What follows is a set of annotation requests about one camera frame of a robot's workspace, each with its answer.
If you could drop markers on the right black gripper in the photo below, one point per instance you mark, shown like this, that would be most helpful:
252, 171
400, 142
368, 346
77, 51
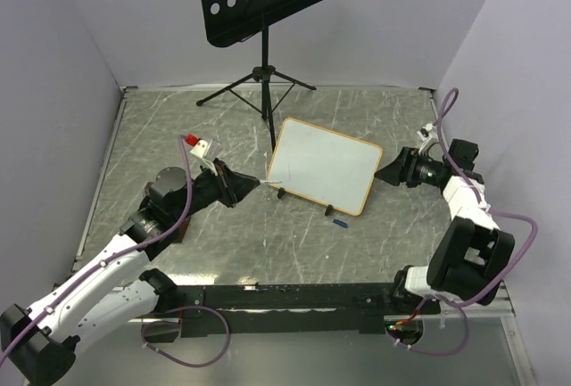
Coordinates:
401, 169

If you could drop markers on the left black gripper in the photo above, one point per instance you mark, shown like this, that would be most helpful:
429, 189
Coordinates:
232, 185

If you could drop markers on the orange framed whiteboard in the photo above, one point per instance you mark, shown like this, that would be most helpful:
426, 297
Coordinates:
324, 166

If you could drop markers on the blue marker cap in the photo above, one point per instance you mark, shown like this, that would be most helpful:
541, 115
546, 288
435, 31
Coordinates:
340, 223

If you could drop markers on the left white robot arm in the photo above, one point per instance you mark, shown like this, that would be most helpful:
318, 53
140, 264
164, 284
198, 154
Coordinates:
44, 339

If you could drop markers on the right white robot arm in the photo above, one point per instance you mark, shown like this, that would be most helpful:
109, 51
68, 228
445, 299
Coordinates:
473, 250

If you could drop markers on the brown eraser holder block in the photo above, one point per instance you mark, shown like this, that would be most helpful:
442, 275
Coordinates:
165, 204

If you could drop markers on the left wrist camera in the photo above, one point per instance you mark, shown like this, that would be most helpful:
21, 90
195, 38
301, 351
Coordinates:
205, 149

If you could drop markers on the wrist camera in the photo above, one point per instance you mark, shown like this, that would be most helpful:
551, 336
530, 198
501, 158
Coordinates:
428, 136
205, 149

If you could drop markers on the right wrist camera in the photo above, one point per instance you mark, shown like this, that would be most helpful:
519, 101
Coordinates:
428, 136

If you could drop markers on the left aluminium frame rail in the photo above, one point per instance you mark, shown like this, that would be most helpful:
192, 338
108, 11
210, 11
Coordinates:
66, 142

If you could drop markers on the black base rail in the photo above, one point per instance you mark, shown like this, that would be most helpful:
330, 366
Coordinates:
286, 308

